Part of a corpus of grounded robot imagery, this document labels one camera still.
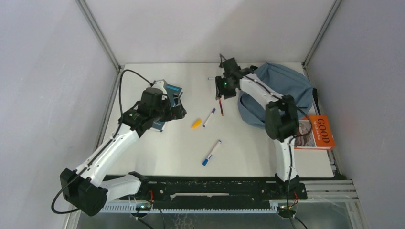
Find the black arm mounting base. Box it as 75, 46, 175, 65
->
121, 176, 308, 209

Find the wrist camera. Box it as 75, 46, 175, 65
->
220, 58, 240, 73
139, 79, 169, 109

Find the yellow highlighter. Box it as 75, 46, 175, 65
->
192, 119, 202, 129

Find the purple capped white marker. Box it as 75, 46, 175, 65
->
203, 108, 216, 128

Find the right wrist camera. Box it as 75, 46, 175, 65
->
220, 58, 240, 73

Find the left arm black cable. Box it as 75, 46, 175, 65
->
51, 69, 154, 215

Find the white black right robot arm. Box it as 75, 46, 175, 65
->
215, 55, 300, 198

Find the white slotted cable duct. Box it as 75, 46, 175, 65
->
99, 201, 280, 214

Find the red pen clear cap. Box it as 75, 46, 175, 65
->
218, 99, 224, 117

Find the blue capped white marker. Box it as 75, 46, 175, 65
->
202, 140, 222, 166

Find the aluminium frame post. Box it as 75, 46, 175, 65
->
302, 0, 343, 69
76, 0, 121, 72

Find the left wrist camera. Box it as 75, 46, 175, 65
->
139, 79, 169, 109

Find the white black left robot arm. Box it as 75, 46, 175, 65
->
60, 94, 186, 216

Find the right aluminium frame post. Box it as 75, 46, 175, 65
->
302, 0, 343, 69

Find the orange Good Morning book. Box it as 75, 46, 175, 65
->
294, 115, 336, 150

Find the teal hardcover book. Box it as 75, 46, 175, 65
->
150, 84, 182, 132

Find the left aluminium frame post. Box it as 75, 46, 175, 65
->
76, 0, 121, 72

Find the blue student backpack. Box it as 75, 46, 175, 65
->
237, 63, 314, 129

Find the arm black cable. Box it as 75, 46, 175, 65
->
219, 53, 314, 209
51, 69, 154, 215

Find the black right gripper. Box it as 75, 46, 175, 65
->
216, 74, 238, 99

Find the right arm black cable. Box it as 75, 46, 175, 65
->
219, 53, 314, 209

